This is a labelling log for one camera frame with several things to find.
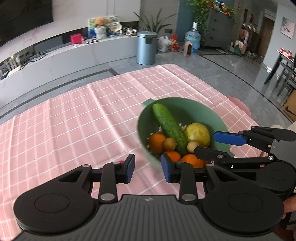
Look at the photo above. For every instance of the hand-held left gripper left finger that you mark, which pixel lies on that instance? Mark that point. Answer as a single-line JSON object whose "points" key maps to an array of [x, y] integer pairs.
{"points": [[130, 168]]}

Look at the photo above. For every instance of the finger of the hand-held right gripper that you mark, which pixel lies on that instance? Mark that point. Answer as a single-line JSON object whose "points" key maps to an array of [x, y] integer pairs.
{"points": [[227, 138], [215, 155]]}

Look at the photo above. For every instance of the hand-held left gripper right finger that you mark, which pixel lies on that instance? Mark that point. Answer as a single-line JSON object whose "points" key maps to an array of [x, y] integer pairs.
{"points": [[166, 169]]}

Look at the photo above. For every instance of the orange mandarin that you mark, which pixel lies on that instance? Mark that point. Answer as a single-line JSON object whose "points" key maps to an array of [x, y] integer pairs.
{"points": [[173, 156], [157, 143], [192, 160]]}

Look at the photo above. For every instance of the small brown kiwi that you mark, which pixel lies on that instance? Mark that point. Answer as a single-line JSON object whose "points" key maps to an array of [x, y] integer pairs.
{"points": [[170, 143], [192, 146]]}

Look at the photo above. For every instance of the green plastic colander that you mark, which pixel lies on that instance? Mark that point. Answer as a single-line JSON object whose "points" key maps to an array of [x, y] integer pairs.
{"points": [[196, 111]]}

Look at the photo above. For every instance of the green cucumber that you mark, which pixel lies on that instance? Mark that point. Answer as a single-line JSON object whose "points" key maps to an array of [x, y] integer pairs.
{"points": [[170, 127]]}

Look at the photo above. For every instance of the person's right hand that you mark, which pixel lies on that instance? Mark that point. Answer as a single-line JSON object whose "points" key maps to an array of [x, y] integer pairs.
{"points": [[290, 206]]}

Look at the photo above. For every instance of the pink round stool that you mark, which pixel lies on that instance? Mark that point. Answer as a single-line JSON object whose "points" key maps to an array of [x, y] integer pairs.
{"points": [[239, 104]]}

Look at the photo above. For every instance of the large cardboard box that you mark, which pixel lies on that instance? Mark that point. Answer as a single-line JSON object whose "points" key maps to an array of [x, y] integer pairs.
{"points": [[290, 106]]}

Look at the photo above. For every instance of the pink checked tablecloth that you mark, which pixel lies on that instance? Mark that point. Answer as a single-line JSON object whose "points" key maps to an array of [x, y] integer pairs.
{"points": [[69, 129]]}

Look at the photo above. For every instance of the dark dining chair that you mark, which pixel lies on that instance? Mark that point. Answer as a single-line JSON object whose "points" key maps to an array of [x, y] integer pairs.
{"points": [[283, 69]]}

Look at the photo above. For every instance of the small pink heater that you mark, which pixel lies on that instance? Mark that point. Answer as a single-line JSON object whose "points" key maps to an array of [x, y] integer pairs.
{"points": [[187, 49]]}

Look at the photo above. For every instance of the blue water jug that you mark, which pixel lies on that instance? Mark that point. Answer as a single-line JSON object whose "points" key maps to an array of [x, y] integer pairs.
{"points": [[192, 38]]}

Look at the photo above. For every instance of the red gift bag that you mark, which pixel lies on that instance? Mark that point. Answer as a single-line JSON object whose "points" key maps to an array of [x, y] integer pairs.
{"points": [[174, 44]]}

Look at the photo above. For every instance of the grey chest of drawers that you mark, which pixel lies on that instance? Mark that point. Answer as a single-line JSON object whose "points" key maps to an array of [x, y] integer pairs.
{"points": [[219, 30]]}

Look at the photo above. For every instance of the white plastic bag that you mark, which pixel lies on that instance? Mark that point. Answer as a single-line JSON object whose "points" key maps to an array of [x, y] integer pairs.
{"points": [[163, 45]]}

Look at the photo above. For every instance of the grey-blue pedal bin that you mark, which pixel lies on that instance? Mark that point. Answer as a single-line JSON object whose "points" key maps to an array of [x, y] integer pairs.
{"points": [[146, 48]]}

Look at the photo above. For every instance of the white long media console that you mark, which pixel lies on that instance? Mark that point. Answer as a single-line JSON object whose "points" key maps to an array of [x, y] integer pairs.
{"points": [[69, 60]]}

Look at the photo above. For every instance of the trailing ivy plant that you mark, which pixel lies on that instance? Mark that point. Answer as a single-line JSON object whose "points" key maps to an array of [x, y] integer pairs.
{"points": [[200, 11]]}

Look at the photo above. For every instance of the green spiky-leaf plant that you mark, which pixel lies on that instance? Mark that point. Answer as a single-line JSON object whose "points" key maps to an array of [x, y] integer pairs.
{"points": [[155, 23]]}

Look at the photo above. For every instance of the cow figurines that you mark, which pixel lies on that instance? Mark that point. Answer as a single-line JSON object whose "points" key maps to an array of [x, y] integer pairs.
{"points": [[129, 32]]}

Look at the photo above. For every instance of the red box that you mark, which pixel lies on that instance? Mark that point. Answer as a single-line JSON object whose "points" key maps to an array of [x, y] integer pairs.
{"points": [[76, 39]]}

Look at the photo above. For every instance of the round paper fan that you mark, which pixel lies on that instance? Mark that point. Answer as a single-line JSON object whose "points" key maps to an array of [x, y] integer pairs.
{"points": [[115, 27]]}

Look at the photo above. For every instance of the teddy bear bouquet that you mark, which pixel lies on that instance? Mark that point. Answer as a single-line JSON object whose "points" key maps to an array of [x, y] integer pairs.
{"points": [[101, 27]]}

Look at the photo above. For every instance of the white wifi router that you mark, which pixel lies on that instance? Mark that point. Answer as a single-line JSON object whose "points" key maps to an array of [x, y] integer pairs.
{"points": [[11, 64]]}

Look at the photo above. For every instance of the framed wall picture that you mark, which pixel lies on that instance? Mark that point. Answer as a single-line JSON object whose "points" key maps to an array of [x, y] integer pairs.
{"points": [[289, 27]]}

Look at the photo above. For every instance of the black wall television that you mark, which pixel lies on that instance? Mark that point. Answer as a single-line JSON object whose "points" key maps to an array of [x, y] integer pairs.
{"points": [[23, 18]]}

